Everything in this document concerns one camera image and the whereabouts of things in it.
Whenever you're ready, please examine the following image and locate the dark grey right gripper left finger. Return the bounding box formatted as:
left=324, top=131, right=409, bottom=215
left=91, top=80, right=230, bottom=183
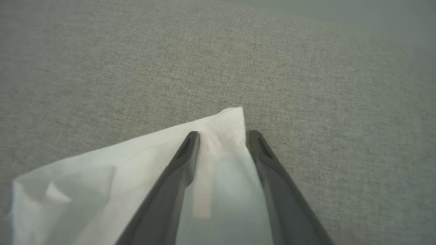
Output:
left=115, top=131, right=201, bottom=245

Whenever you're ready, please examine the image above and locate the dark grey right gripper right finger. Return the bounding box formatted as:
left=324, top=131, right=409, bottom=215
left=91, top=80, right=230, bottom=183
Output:
left=246, top=130, right=335, bottom=245

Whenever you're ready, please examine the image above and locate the grey fabric sofa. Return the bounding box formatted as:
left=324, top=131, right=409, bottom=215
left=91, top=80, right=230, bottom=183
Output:
left=0, top=0, right=436, bottom=245

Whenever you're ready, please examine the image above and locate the red and white shirt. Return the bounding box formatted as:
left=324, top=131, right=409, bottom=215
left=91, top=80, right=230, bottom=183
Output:
left=10, top=107, right=275, bottom=245

